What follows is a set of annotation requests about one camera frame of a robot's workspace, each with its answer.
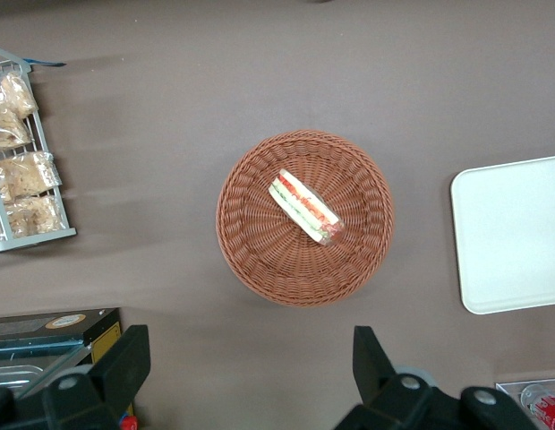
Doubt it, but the cream plastic tray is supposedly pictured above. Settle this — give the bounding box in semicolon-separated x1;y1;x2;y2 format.
450;155;555;315

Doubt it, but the black display appliance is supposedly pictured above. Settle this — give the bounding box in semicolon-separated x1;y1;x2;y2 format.
0;307;138;430

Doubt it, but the clear bag of snacks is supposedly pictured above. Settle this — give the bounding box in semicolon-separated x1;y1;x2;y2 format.
4;194;66;239
0;151;63;203
0;73;39;119
0;84;35;156

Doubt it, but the clear acrylic box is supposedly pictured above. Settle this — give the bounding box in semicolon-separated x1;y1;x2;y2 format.
495;378;555;430

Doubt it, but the grey wire rack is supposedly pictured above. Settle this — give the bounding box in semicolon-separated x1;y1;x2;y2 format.
0;44;77;254

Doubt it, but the blue tape strip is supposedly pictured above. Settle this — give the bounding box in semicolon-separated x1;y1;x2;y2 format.
24;56;67;68

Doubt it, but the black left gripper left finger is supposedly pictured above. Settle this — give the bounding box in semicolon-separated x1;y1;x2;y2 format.
0;324;151;430

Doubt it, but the round brown wicker basket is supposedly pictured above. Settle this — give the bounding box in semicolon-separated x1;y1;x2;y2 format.
215;129;395;308

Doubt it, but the red labelled bottle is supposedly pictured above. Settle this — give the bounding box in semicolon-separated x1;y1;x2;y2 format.
519;383;555;430

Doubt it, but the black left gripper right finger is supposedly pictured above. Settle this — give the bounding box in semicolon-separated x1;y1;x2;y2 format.
333;325;542;430

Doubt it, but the wrapped sandwich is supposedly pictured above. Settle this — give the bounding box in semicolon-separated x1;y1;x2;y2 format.
267;168;346;246

